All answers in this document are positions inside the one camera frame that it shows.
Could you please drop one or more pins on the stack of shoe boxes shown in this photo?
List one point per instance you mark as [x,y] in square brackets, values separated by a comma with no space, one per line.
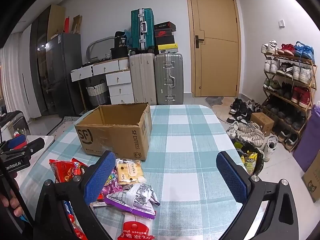
[164,38]

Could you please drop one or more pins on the red black snack pack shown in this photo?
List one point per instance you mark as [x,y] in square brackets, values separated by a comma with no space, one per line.
[76,226]

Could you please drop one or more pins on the wooden shoe rack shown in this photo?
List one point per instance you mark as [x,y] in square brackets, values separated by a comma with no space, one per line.
[290,85]

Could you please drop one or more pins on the red white label pack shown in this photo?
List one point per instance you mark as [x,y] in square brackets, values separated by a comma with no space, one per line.
[136,227]

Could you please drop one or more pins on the woven laundry basket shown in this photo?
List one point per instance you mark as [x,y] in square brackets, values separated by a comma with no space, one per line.
[98,93]

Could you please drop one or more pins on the SF cardboard box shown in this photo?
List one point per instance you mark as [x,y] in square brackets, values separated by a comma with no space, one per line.
[123,129]

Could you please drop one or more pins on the small cardboard box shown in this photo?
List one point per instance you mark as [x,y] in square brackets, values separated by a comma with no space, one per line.
[265,122]

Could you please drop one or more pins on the black trash bin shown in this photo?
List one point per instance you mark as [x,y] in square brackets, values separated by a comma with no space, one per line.
[251,157]

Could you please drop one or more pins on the silver suitcase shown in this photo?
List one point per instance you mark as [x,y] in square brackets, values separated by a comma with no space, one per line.
[169,78]

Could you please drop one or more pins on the beige cracker pack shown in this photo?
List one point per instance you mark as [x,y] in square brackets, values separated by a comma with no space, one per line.
[129,171]

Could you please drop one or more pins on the red chip bag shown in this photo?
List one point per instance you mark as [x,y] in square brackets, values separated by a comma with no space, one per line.
[64,171]

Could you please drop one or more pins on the person's left hand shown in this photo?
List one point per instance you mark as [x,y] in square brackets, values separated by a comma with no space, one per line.
[12,202]

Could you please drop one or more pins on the wooden door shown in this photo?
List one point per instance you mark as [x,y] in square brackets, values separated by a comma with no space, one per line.
[215,47]

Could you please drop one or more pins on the teal suitcase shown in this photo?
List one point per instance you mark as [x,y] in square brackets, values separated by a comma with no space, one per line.
[142,29]

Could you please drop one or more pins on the white drawer desk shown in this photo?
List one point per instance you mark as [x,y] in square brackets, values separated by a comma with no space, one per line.
[116,74]

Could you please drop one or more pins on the beige suitcase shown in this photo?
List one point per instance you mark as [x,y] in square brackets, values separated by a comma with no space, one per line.
[143,78]

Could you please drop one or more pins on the purple candy bag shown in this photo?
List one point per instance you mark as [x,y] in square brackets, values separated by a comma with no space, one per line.
[111,186]

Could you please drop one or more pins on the light switch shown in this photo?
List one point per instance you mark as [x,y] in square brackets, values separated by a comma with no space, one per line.
[281,24]

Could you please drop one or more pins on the door mat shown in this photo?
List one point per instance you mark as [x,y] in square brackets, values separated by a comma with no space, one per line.
[220,106]

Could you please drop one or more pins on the silver purple snack pack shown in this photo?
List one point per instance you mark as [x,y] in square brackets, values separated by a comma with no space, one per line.
[137,199]

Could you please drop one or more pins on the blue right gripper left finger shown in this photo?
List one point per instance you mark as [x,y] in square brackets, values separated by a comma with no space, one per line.
[96,175]

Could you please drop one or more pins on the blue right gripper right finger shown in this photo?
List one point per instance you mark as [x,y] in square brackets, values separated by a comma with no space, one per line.
[236,178]

